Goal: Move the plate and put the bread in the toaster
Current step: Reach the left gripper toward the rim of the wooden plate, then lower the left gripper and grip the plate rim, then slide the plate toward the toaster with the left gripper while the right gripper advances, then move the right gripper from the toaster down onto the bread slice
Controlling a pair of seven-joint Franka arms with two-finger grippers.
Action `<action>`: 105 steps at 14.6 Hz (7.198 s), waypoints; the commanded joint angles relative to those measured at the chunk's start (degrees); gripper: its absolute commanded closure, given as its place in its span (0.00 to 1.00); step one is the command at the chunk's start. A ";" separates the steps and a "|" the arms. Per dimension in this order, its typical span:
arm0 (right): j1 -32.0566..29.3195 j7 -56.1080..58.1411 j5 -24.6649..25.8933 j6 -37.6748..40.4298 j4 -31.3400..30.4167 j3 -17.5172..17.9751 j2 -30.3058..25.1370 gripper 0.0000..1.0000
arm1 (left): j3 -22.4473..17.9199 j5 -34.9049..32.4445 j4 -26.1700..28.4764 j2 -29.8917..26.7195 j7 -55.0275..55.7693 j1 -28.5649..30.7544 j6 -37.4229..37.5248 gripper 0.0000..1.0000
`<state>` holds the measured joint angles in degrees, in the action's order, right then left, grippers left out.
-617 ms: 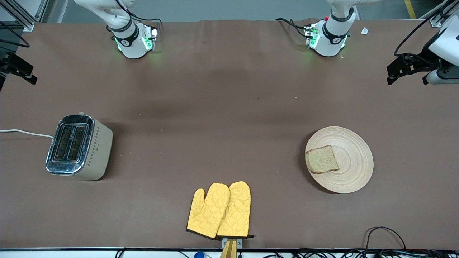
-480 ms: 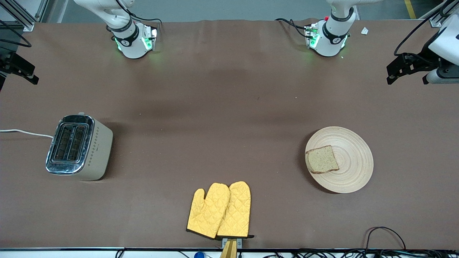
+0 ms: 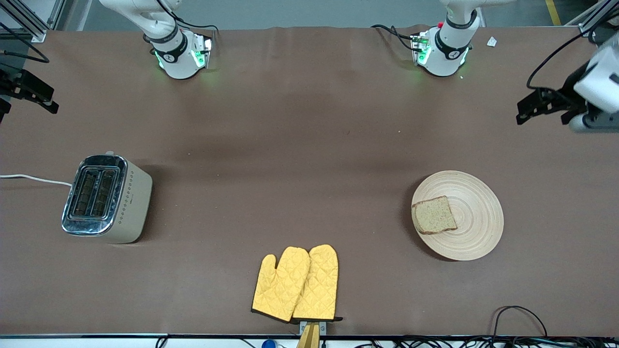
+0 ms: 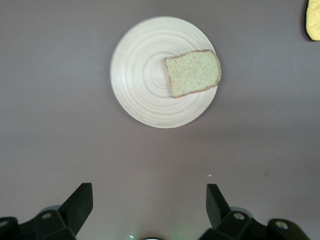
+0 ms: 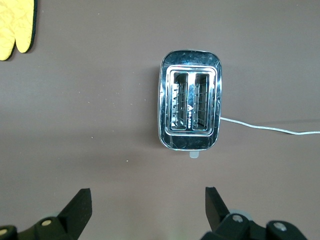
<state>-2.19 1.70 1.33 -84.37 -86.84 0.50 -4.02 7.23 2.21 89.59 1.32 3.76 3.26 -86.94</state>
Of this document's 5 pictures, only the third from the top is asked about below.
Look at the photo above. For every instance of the cream toaster with chrome top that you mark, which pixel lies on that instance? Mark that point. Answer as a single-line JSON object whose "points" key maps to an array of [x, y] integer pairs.
{"points": [[135, 203]]}

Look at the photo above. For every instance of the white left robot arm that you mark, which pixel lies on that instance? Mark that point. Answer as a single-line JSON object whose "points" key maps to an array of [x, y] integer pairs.
{"points": [[447, 53]]}

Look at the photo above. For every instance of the small white paper scrap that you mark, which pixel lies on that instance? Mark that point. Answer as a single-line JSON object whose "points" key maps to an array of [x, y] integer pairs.
{"points": [[492, 41]]}

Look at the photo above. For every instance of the brown bread slice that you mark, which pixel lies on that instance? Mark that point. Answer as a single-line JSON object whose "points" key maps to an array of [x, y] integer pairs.
{"points": [[435, 215]]}

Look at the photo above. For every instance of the round light wooden plate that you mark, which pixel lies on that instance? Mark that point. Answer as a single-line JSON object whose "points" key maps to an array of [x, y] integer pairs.
{"points": [[478, 217]]}

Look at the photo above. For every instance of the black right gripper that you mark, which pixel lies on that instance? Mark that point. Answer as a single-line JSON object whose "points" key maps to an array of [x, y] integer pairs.
{"points": [[10, 85]]}

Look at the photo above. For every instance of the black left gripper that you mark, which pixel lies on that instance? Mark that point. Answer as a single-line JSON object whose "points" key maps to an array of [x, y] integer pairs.
{"points": [[568, 90]]}

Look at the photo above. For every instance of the small blue round object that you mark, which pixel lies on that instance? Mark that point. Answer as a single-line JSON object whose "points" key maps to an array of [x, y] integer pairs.
{"points": [[268, 344]]}

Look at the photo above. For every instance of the yellow quilted oven mitt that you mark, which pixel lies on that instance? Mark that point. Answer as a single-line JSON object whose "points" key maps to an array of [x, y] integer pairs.
{"points": [[321, 285], [280, 285]]}

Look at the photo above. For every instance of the aluminium frame rail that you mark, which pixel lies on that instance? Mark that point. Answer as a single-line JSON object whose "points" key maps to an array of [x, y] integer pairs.
{"points": [[309, 338]]}

